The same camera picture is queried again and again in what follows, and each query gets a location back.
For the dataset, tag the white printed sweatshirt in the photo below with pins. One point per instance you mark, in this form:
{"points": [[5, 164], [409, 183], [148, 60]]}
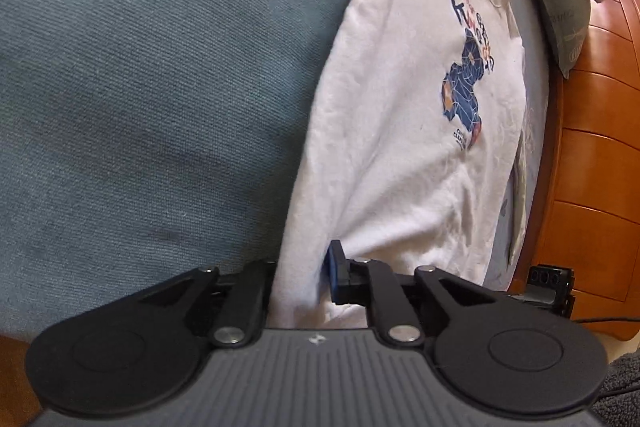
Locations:
{"points": [[410, 157]]}

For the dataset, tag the wooden headboard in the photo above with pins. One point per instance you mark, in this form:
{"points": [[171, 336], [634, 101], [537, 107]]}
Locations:
{"points": [[595, 157]]}

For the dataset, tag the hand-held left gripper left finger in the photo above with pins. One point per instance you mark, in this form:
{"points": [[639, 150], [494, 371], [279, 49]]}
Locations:
{"points": [[255, 287]]}

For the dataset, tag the green floral pillow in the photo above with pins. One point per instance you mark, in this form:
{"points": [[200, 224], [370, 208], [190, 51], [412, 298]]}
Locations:
{"points": [[565, 17]]}

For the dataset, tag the blue floral bed sheet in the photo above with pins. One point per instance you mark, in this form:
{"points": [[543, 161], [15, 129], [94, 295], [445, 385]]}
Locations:
{"points": [[150, 107]]}

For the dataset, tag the grey fluffy rug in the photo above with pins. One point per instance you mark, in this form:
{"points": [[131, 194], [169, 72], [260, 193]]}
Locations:
{"points": [[625, 387]]}

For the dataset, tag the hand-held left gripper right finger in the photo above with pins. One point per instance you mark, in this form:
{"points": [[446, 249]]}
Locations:
{"points": [[334, 267]]}

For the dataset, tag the wooden bed side rail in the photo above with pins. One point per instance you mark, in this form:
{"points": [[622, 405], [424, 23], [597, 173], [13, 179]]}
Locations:
{"points": [[15, 382]]}

